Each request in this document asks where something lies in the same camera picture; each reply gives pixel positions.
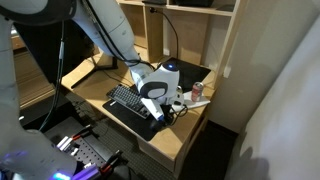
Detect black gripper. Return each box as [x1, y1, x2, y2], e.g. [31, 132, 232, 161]
[150, 103, 176, 130]

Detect light wooden desk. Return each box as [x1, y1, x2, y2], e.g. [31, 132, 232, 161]
[60, 44, 218, 179]

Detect black desk mat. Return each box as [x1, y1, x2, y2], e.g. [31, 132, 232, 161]
[102, 57, 213, 143]

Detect black keyboard with grey keys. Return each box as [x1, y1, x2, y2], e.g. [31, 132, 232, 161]
[105, 83, 153, 120]

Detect white paper napkin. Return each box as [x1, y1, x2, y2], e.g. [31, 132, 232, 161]
[173, 90, 212, 111]

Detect red soda can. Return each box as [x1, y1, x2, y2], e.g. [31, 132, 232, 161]
[190, 81, 205, 103]

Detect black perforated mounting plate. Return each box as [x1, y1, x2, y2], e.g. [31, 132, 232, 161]
[54, 131, 113, 171]

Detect light wooden shelf unit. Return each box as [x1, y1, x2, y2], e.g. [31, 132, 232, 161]
[116, 0, 249, 90]

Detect pale flat floor plate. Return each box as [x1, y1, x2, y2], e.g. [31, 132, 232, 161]
[43, 115, 101, 144]

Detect black flat device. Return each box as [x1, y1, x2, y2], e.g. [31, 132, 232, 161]
[173, 0, 214, 8]
[141, 0, 168, 6]

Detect wooden slatted furniture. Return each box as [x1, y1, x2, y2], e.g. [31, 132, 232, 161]
[11, 34, 58, 109]

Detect silver wrist camera bar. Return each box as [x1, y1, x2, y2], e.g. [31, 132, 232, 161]
[140, 96, 167, 122]

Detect thin black mouse cable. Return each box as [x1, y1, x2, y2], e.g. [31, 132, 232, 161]
[101, 69, 134, 88]

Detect white wall outlet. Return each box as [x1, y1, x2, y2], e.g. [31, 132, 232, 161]
[222, 65, 233, 79]

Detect white bracket block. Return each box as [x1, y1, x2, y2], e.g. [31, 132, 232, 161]
[55, 134, 81, 157]
[70, 162, 103, 180]

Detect black gooseneck cable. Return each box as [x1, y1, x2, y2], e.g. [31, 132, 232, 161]
[148, 7, 180, 61]

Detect black hanging robot cable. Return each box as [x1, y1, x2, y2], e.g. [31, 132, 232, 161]
[38, 19, 67, 133]

